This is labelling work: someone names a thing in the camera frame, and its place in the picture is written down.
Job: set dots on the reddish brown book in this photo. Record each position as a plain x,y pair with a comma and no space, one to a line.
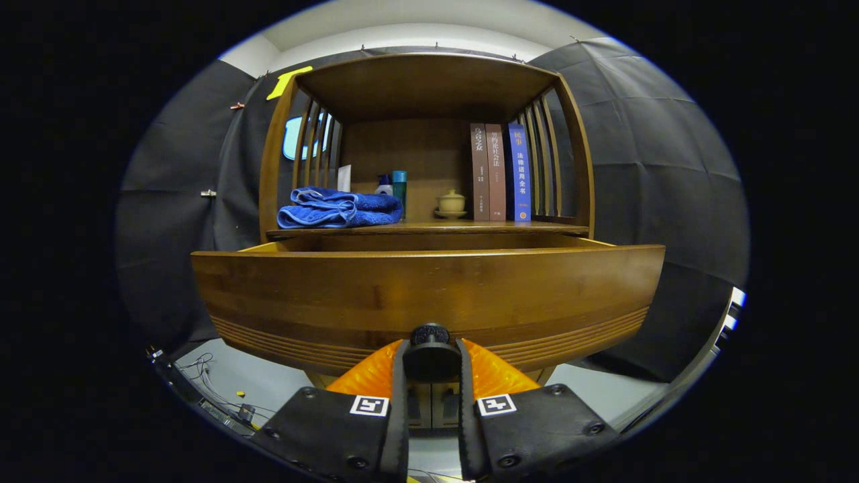
496,174

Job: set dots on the blue book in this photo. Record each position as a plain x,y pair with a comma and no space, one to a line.
519,174

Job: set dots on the beige saucer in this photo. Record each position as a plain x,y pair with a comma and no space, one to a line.
450,215

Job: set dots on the wooden countertop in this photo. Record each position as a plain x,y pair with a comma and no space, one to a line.
456,227

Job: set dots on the white paper card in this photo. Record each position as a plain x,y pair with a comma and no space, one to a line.
344,178

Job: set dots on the dark brown book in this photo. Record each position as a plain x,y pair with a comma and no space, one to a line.
479,174

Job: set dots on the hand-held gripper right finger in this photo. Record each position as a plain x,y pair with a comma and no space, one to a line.
468,429

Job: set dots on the beige lidded tea cup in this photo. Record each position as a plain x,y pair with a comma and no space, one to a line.
451,201

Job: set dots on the brown wooden cabinet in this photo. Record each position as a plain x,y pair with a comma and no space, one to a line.
416,87

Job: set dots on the brown wooden drawer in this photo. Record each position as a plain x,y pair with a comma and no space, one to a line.
429,288

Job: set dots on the blue folded towel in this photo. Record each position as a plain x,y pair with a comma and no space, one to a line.
335,208

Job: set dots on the white bottle with blue cap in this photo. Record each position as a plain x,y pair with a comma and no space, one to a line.
384,188

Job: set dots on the black round drawer knob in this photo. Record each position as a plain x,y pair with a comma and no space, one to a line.
429,352

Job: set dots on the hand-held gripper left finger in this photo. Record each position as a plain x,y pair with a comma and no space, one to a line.
400,416

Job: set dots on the wooden cabinet door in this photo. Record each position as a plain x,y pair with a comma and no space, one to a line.
419,406
446,406

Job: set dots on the teal glass bottle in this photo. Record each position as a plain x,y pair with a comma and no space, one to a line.
399,188

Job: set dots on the white side cabinet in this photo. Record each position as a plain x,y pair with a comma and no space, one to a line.
735,298

